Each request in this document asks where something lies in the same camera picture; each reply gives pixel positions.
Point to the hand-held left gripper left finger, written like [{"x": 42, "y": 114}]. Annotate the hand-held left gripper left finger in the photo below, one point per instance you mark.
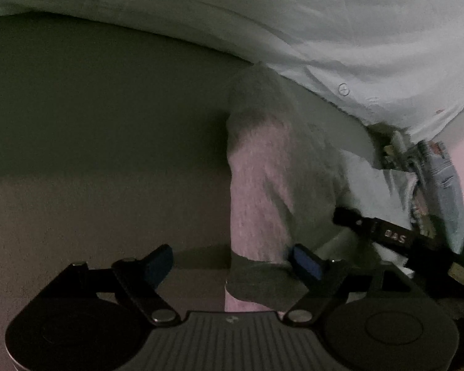
[{"x": 159, "y": 266}]

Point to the light printed bedsheet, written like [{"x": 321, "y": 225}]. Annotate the light printed bedsheet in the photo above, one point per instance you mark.
[{"x": 278, "y": 15}]

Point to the grey fleece garment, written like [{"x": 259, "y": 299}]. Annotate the grey fleece garment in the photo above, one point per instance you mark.
[{"x": 270, "y": 193}]

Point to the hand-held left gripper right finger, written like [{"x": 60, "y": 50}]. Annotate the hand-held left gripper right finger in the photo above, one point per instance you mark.
[{"x": 306, "y": 263}]

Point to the grey bed mat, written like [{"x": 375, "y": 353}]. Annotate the grey bed mat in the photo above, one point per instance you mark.
[{"x": 100, "y": 143}]

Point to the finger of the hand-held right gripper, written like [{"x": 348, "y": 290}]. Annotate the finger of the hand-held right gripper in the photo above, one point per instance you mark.
[{"x": 375, "y": 228}]

